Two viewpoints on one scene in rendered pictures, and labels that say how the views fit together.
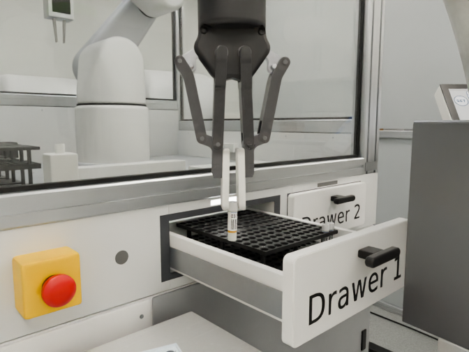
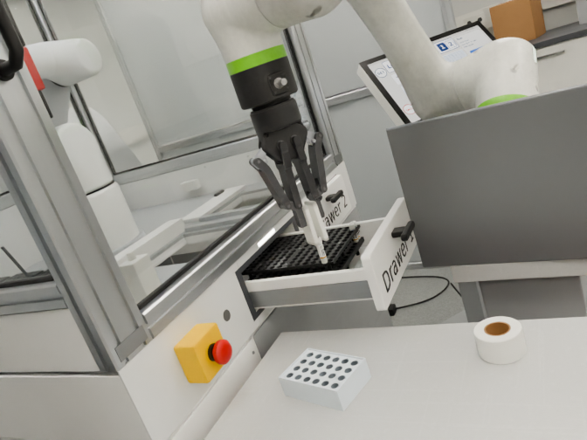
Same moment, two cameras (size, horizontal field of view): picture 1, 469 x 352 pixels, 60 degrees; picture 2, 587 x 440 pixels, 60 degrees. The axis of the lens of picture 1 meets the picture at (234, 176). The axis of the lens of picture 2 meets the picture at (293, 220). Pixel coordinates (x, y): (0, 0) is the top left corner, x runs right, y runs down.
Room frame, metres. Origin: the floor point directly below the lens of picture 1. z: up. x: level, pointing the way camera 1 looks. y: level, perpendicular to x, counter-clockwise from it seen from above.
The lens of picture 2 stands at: (-0.29, 0.28, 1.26)
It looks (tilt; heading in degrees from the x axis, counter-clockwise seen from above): 16 degrees down; 342
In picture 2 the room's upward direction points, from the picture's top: 19 degrees counter-clockwise
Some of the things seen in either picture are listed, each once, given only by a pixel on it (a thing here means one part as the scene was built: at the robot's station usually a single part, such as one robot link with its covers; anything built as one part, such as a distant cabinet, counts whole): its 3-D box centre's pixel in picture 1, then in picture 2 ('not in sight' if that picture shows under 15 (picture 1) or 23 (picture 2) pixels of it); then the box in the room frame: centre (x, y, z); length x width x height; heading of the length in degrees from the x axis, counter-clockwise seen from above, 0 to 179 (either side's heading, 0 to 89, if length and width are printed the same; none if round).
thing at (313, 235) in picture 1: (300, 240); (343, 244); (0.62, -0.10, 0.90); 0.18 x 0.02 x 0.01; 132
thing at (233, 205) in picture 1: (232, 221); (321, 250); (0.47, 0.00, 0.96); 0.01 x 0.01 x 0.05
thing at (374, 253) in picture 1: (375, 254); (402, 231); (0.52, -0.19, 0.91); 0.07 x 0.04 x 0.01; 132
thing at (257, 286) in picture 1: (250, 245); (301, 264); (0.70, -0.03, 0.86); 0.40 x 0.26 x 0.06; 42
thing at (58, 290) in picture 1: (57, 289); (219, 352); (0.48, 0.22, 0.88); 0.04 x 0.03 x 0.04; 132
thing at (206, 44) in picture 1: (232, 38); (280, 132); (0.47, 0.00, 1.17); 0.08 x 0.07 x 0.09; 96
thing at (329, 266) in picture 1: (356, 272); (392, 248); (0.54, -0.17, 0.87); 0.29 x 0.02 x 0.11; 132
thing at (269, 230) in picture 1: (254, 244); (304, 261); (0.69, -0.03, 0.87); 0.22 x 0.18 x 0.06; 42
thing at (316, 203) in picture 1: (329, 210); (328, 209); (0.95, -0.23, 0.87); 0.29 x 0.02 x 0.11; 132
